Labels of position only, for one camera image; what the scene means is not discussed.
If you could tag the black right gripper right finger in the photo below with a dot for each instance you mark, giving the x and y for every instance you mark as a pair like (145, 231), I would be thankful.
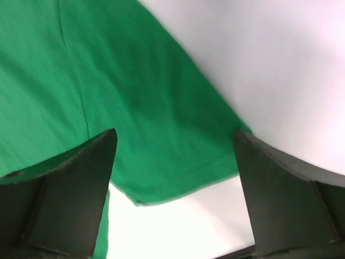
(296, 209)

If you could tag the green t-shirt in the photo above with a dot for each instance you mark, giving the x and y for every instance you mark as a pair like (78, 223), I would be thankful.
(73, 69)

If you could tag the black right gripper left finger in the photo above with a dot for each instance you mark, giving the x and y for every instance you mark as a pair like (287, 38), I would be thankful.
(53, 209)

